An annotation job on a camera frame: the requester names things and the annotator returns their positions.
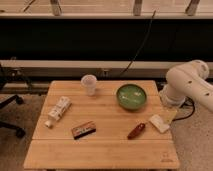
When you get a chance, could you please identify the green ceramic bowl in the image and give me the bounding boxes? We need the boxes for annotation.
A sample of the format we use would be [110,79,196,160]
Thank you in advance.
[116,84,147,110]

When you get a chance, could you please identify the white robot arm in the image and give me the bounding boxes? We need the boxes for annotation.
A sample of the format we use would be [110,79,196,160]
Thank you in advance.
[159,60,213,112]

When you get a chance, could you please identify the clear plastic cup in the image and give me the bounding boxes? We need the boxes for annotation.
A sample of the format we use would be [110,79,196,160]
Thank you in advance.
[81,74,97,96]

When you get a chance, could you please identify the small brown cardboard box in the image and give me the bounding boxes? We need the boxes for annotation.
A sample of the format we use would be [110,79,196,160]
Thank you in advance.
[71,121,96,140]

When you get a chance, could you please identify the red pocket knife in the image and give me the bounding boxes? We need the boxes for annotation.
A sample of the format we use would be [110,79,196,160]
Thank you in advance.
[127,123,145,140]

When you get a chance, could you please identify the white sponge block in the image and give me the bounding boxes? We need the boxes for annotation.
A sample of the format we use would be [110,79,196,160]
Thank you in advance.
[149,115,170,133]

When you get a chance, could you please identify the black office chair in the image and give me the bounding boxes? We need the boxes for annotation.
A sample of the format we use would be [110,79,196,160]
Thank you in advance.
[0,64,26,138]

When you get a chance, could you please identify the black floor cable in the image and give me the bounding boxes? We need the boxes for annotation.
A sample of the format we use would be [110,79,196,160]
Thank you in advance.
[173,97,196,122]

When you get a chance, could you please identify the black hanging cable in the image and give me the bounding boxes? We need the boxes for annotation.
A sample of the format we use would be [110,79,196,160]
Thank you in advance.
[119,9,157,77]

